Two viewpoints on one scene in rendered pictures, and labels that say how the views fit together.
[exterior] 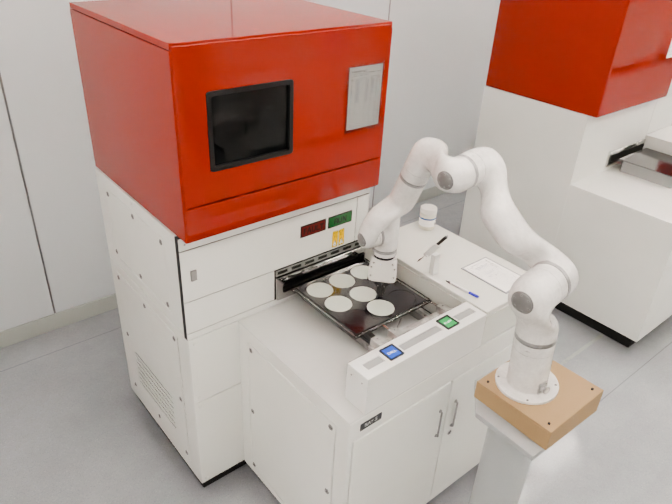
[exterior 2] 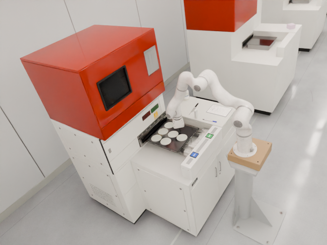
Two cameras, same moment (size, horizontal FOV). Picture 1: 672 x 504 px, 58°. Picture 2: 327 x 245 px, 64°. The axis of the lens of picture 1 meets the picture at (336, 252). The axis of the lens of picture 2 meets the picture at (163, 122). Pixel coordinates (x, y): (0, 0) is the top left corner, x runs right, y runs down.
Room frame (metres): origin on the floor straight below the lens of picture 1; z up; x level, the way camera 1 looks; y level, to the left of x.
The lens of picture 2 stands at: (-0.04, 0.18, 2.44)
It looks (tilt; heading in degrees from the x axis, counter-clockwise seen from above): 36 degrees down; 353
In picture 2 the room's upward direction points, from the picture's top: 11 degrees counter-clockwise
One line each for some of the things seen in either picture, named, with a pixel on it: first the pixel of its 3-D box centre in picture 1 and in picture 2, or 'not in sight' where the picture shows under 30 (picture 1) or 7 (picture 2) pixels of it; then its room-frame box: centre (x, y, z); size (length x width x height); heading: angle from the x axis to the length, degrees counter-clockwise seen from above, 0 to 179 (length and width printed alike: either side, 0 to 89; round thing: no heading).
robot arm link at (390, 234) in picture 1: (385, 230); (175, 108); (1.84, -0.17, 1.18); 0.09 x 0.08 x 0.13; 127
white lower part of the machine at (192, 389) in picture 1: (239, 339); (127, 164); (2.15, 0.42, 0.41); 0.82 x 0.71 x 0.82; 131
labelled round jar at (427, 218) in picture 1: (427, 217); (185, 95); (2.29, -0.38, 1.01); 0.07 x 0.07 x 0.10
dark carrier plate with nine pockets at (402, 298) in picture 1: (360, 294); (172, 134); (1.85, -0.10, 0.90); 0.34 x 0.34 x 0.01; 41
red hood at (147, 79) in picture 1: (233, 99); (99, 76); (2.13, 0.40, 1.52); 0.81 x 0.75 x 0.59; 131
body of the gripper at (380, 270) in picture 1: (383, 265); (177, 121); (1.84, -0.17, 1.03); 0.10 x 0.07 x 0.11; 83
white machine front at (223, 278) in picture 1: (283, 255); (138, 130); (1.89, 0.19, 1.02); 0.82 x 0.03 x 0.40; 131
